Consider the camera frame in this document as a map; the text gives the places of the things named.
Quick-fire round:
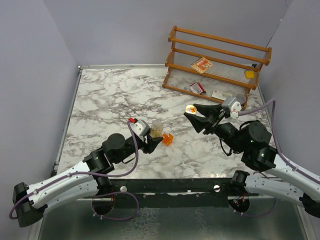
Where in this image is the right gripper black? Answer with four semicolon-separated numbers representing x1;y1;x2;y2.
184;103;245;154

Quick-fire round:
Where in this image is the clear pill bottle gold lid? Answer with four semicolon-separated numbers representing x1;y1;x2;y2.
149;120;163;138

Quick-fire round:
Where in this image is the orange pill organizer box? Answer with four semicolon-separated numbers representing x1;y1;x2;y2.
162;133;174;146

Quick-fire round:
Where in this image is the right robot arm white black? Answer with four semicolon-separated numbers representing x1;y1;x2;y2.
184;97;320;218

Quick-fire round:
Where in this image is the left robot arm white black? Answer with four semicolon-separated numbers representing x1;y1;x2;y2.
9;133;163;228

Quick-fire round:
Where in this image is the white red medicine box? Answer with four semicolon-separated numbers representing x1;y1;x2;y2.
211;89;233;101

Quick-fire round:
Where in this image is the red white torn packet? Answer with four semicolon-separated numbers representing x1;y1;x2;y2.
189;82;207;95

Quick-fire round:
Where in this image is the clear round jar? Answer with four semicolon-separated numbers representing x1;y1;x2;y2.
236;94;247;105

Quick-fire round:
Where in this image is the wooden three-tier shelf rack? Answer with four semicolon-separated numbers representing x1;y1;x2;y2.
162;25;272;109

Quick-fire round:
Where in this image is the orange spiral notebook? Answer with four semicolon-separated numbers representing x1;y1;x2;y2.
190;57;213;74

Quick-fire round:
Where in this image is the yellow small container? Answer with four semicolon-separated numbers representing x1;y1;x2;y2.
244;70;255;80

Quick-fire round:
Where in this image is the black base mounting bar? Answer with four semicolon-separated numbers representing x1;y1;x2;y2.
93;170;250;213

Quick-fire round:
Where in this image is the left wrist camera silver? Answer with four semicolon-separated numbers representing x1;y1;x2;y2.
128;118;150;137

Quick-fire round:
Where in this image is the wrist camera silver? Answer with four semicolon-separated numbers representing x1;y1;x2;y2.
128;118;150;137
221;96;242;119

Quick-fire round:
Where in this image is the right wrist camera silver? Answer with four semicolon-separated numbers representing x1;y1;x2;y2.
221;96;242;119

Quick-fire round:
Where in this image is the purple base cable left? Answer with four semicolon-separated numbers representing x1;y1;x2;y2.
91;186;141;221

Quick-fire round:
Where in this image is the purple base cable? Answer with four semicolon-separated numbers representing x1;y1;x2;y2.
232;193;279;218
91;186;141;221

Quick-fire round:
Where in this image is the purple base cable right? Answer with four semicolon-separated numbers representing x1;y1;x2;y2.
232;193;279;218

